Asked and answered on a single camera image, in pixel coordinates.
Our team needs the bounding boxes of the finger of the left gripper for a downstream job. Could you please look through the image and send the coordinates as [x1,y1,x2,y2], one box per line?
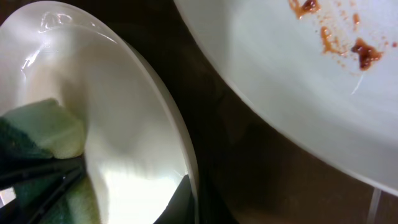
[26,169,84,224]
[1,157,86,189]

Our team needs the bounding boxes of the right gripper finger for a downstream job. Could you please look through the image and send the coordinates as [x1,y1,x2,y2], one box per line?
[154,175,195,224]

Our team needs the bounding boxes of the green yellow sponge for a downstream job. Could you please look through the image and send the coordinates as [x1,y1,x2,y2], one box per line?
[1,98,101,223]

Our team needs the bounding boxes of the white plate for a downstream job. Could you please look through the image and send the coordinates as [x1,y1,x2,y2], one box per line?
[1,1,199,223]
[176,0,397,194]

